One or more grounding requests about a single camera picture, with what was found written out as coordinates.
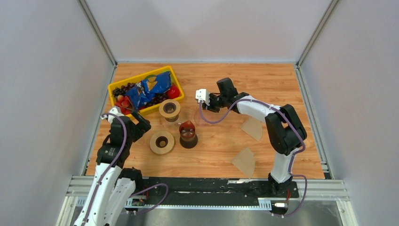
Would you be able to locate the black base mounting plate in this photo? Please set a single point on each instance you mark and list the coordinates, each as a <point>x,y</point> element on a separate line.
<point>213,191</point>

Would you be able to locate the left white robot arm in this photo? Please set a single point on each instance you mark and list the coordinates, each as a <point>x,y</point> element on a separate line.
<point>113,183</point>

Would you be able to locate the far brown paper filter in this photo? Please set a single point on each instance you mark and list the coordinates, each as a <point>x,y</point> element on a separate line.
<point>253,127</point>

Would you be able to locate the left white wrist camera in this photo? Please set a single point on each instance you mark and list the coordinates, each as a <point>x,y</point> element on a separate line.
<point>114,111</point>

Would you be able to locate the near brown paper filter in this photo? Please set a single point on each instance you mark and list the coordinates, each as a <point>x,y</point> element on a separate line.
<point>245,162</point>

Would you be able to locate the dark grapes bunch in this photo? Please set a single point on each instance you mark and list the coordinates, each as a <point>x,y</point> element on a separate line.
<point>122,90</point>

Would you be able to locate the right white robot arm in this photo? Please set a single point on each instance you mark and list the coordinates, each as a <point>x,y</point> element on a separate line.
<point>285,130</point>

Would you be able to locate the blue chips bag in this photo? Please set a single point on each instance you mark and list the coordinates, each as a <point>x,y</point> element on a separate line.
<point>145,90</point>

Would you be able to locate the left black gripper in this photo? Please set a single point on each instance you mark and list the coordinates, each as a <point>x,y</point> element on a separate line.
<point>141,127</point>

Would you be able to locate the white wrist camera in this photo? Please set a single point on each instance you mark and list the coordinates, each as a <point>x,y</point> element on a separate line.
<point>114,111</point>
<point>202,96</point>

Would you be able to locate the brown paper filter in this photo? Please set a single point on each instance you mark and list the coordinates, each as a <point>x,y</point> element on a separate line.
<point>253,127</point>
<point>245,162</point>

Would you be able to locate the brown glass dripper on base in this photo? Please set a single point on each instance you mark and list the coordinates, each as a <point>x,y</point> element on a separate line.
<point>188,136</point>

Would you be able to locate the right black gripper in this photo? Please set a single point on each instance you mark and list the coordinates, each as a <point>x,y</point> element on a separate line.
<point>210,107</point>

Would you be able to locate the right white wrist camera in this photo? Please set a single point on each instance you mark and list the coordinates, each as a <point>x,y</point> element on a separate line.
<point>202,96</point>

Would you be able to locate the red tomato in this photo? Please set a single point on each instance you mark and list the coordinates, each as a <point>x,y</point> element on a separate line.
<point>173,92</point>

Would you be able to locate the red strawberries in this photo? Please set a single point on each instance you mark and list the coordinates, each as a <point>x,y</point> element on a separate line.
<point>123,102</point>

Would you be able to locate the yellow plastic basket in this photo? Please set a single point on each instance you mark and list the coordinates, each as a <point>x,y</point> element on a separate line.
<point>153,105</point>

